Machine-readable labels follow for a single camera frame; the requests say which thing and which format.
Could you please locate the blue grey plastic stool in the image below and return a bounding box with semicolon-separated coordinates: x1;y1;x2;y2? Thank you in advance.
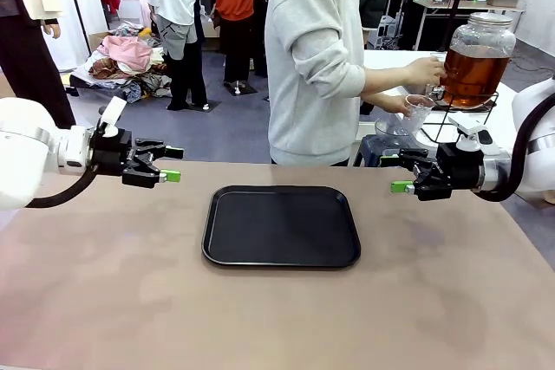
353;133;402;167

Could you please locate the black plastic serving tray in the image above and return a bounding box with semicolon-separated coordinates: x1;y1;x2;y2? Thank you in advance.
201;185;362;270

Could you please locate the brown cardboard box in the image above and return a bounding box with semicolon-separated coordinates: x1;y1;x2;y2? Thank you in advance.
88;31;109;53

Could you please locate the glass tea dispenser jar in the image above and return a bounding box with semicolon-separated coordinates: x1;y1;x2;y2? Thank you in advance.
427;12;517;109

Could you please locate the person's right hand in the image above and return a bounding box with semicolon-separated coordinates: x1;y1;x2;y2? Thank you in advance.
405;56;447;92

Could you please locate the black vertical post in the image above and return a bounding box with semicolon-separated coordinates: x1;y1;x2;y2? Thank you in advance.
441;0;482;53

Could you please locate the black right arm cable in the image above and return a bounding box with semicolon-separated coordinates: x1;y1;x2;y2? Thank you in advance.
474;92;555;203

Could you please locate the white computer case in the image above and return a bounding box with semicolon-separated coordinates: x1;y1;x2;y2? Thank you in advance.
375;14;402;49

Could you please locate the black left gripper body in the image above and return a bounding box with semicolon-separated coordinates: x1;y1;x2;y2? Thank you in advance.
90;129;138;179

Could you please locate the black rack pole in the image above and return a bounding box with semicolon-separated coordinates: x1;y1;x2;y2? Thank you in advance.
63;0;95;57

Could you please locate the black wire dispenser stand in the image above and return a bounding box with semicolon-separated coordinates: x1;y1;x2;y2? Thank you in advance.
418;83;500;144

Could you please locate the dark brown tray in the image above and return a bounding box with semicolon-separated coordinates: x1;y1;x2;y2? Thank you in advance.
422;92;500;114

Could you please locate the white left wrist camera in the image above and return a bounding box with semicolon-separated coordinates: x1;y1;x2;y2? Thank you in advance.
95;95;129;140

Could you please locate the clear plastic ice bowl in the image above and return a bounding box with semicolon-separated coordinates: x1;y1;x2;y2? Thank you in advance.
375;114;417;141

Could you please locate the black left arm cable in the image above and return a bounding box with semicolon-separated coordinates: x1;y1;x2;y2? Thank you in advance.
25;164;99;209

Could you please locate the person's left forearm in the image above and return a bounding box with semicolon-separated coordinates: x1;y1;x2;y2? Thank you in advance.
359;93;391;112

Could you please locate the clear plastic drink cup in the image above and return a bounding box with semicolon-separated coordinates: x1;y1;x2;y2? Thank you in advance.
401;94;436;133

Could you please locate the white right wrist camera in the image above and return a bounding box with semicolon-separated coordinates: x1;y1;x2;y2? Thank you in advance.
448;114;495;154

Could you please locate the person's left hand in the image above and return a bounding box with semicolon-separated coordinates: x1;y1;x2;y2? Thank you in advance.
385;93;417;119

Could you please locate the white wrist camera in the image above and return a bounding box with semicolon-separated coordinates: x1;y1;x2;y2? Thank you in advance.
95;95;129;140
448;114;495;154

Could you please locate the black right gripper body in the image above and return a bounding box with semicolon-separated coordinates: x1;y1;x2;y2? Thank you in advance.
435;142;485;191

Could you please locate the person in grey sweatshirt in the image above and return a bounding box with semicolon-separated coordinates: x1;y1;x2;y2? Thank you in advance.
264;0;368;167

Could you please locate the wooden workbench with robots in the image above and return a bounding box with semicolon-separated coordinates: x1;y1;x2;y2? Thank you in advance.
389;0;528;49

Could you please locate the pile of mixed clothes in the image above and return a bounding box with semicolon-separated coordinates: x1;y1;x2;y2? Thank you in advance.
64;23;174;102

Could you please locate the black floor stand base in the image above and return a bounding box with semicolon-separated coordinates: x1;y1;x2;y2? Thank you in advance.
166;99;222;114

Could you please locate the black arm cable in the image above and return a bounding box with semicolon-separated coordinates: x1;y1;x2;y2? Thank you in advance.
25;164;99;209
474;92;555;203

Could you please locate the white side table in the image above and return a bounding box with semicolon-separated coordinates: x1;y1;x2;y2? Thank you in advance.
362;49;521;150

